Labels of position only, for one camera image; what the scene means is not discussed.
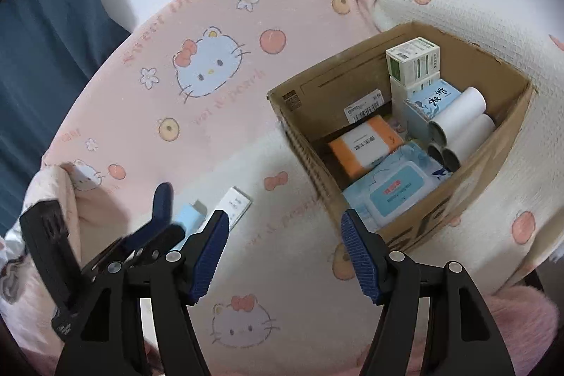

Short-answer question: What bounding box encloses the pink cartoon cat printed blanket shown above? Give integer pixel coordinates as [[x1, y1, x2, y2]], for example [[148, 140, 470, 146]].
[[24, 0, 564, 376]]

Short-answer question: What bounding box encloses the brown cardboard box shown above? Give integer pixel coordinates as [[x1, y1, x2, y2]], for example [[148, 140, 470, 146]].
[[266, 22, 536, 255]]

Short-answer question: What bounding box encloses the green and white box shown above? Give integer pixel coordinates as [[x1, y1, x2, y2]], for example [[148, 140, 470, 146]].
[[386, 38, 441, 86]]

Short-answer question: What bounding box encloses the light blue wet wipes pack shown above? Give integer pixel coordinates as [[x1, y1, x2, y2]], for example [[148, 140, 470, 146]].
[[343, 142, 454, 229]]

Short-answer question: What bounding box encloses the light blue box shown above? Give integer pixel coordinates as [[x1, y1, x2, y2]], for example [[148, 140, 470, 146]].
[[170, 200, 208, 253]]

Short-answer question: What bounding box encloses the pink fluffy cloth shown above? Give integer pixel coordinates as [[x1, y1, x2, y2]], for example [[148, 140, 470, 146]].
[[482, 283, 560, 376]]

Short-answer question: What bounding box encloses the dark blue cloth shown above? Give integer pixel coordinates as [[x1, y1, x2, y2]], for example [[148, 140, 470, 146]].
[[0, 0, 133, 236]]

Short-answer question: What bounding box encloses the small white box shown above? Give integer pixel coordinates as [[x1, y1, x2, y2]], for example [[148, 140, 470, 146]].
[[214, 186, 253, 233]]

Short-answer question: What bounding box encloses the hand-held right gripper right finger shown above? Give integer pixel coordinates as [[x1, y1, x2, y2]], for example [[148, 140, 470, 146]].
[[341, 209, 516, 376]]

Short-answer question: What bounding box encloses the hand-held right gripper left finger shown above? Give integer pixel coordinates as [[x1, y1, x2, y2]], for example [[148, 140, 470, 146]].
[[55, 209, 230, 376]]

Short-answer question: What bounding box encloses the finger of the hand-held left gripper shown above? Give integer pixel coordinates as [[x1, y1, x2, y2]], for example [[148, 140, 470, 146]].
[[90, 224, 186, 276], [79, 182, 173, 272]]

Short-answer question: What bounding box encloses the blue and white tissue box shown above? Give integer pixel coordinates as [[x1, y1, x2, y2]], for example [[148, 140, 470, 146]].
[[403, 79, 463, 141]]

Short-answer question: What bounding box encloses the orange box with white label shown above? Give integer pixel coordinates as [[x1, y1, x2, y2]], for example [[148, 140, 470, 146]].
[[327, 115, 405, 178]]

